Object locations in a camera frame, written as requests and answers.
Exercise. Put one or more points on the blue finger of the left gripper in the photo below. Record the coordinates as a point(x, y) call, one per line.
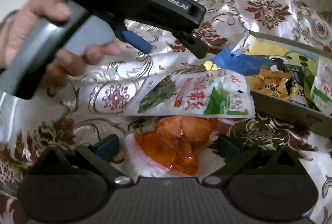
point(137, 42)

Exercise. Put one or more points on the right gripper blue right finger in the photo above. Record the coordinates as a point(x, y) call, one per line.
point(228, 148)

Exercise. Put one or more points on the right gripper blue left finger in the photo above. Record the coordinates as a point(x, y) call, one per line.
point(108, 148)

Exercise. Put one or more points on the seaweed snack bag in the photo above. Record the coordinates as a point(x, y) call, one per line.
point(211, 94)

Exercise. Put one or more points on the bag of orange snacks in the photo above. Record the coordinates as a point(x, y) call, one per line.
point(176, 147)

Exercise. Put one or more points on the gold snack packet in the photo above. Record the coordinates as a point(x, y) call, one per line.
point(271, 83)

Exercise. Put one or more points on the dark blue milk carton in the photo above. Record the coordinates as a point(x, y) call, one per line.
point(297, 84)

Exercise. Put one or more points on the white green stick snack pack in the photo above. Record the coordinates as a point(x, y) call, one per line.
point(320, 93)

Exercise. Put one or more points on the person left hand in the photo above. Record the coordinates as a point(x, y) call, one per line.
point(18, 26)

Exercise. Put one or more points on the floral patterned bedspread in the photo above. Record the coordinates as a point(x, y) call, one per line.
point(78, 114)

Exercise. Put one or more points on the frog painting paper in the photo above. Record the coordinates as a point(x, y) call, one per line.
point(253, 53)

